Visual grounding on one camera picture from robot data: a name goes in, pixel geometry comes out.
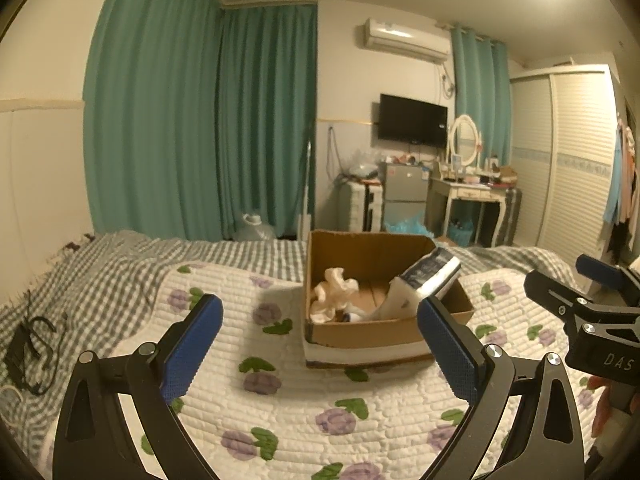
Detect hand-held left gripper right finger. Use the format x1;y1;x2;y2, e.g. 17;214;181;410
416;296;588;480

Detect silver small fridge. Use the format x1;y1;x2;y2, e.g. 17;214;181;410
382;161;431;226

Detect narrow teal curtain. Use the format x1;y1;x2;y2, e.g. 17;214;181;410
450;25;513;171

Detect white grey sock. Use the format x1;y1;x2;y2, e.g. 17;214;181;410
372;280;426;321

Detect white louvred wardrobe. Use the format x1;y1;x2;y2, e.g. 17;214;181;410
510;64;626;271

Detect person's right hand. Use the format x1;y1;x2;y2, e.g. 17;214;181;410
587;375;626;448

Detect clear plastic bag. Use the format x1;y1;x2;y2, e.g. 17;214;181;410
347;150;381;178

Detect white and black packet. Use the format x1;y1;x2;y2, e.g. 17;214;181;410
399;246;462;306

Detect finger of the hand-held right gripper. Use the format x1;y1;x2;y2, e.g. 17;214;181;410
575;254;640;296
523;270;640;331

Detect white ribbed suitcase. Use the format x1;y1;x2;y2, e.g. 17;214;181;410
345;181;385;233

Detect clear water jug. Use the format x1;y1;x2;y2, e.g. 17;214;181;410
234;211;276;241

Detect brown cardboard box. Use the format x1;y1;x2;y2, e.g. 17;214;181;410
301;229;476;368

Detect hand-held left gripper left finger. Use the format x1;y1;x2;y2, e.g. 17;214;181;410
52;294;224;480

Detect white floral quilt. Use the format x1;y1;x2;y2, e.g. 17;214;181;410
42;262;608;480

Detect white oval mirror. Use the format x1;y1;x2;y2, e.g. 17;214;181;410
448;114;482;168

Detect hanging wall cables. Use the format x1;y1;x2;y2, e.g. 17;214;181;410
327;127;351;186

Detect hanging clothes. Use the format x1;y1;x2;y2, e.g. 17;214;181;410
602;120;640;261

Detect wide teal curtain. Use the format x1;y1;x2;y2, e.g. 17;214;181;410
82;0;223;241

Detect blue basket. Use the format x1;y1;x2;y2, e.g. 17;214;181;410
447;220;475;248

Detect black wall television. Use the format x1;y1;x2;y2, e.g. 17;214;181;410
377;93;449;149

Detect blue plastic bag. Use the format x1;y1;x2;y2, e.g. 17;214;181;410
387;212;426;235

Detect cream ruffled cloth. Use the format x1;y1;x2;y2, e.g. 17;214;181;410
309;267;360;325

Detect white air conditioner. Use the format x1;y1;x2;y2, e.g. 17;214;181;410
361;17;451;63

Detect white dressing table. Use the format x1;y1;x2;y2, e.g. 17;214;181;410
430;176;511;248

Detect black charger cable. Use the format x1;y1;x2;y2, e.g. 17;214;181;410
5;305;71;396

